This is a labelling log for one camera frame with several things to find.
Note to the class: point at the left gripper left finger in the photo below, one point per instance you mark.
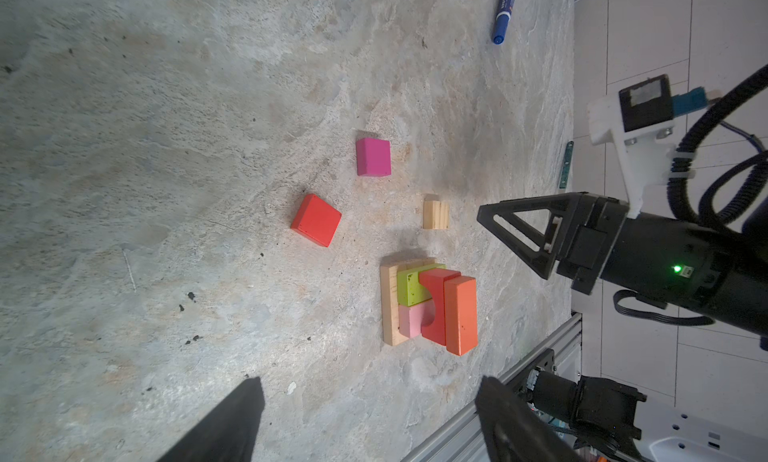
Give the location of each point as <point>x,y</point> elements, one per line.
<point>226,433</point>

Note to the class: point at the aluminium mounting rail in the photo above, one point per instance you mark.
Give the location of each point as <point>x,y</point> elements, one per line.
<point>461,438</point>

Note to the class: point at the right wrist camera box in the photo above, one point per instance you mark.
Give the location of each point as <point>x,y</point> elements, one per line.
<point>651,102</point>

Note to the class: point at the orange rectangular block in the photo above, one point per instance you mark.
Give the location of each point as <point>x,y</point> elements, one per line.
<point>461,315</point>

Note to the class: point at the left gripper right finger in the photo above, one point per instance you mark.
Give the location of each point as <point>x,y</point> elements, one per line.
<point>511,431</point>

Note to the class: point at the natural wood block 31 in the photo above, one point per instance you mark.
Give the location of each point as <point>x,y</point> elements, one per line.
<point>389,301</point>

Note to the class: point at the small ridged natural block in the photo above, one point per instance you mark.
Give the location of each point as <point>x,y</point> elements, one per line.
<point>436,215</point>

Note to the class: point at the magenta cube block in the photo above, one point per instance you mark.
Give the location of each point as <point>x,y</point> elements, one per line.
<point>373,158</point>

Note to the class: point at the blue marker pen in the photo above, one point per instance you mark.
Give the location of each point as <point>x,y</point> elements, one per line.
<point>502,21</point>

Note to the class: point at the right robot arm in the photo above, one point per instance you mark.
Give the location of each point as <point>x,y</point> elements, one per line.
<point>657,260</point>

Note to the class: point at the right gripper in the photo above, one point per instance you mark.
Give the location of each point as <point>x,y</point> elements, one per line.
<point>580,233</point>

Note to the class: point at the red square block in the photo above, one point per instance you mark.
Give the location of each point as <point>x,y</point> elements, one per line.
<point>316,220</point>

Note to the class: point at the red arch block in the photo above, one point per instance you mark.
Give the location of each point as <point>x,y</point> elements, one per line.
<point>434,326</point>

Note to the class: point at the pink rectangular block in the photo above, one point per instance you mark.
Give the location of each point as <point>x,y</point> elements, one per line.
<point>412,319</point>

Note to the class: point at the dark grey pen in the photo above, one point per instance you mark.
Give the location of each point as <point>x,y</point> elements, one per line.
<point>566,166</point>

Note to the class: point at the lime green rectangular block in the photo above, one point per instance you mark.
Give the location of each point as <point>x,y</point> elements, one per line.
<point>410,291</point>

